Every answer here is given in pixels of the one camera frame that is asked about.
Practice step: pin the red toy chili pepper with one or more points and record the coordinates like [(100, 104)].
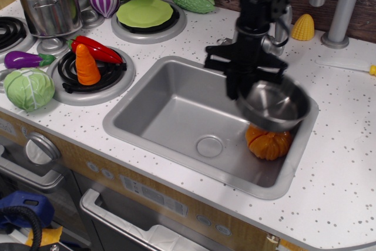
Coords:
[(97, 50)]

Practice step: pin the yellow cloth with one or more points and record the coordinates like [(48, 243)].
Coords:
[(49, 236)]

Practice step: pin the silver dishwasher door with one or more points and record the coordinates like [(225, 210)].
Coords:
[(127, 225)]

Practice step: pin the green toy plate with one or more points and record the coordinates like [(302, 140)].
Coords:
[(144, 13)]

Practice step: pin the silver oven door handle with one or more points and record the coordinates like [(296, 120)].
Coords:
[(49, 181)]

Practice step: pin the grey toy sink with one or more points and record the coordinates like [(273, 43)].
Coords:
[(179, 110)]

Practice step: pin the steel cooking pot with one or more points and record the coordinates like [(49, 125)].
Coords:
[(52, 18)]

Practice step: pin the toy knife yellow handle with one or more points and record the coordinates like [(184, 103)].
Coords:
[(352, 64)]

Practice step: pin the silver oven knob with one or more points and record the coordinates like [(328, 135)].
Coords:
[(39, 150)]

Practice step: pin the front left stove burner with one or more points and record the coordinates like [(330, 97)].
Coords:
[(15, 36)]

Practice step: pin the front right stove burner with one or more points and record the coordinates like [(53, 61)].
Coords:
[(115, 79)]

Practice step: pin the silver toy faucet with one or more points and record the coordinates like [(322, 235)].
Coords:
[(275, 44)]

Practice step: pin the stove burner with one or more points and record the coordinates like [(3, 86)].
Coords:
[(115, 79), (174, 26), (15, 36)]

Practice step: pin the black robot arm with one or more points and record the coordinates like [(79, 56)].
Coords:
[(256, 14)]

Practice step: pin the orange toy pumpkin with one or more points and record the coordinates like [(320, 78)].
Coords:
[(268, 145)]

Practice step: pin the green toy cabbage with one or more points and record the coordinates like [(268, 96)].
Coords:
[(29, 88)]

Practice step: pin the small steel pan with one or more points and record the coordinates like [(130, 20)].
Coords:
[(275, 107)]

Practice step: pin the purple toy eggplant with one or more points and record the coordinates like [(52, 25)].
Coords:
[(19, 59)]

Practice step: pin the grey vertical pole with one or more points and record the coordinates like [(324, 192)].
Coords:
[(336, 37)]

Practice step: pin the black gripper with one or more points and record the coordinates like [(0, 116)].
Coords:
[(245, 57)]

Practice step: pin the back right stove burner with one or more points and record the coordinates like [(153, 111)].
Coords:
[(174, 26)]

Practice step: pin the orange toy carrot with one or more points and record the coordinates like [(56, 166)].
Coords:
[(86, 67)]

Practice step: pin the grey stove knob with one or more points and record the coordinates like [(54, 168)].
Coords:
[(91, 19), (56, 46)]

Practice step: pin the purple striped toy onion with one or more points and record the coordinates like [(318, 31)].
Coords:
[(105, 7)]

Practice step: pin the yellow toy corn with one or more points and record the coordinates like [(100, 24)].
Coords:
[(304, 29)]

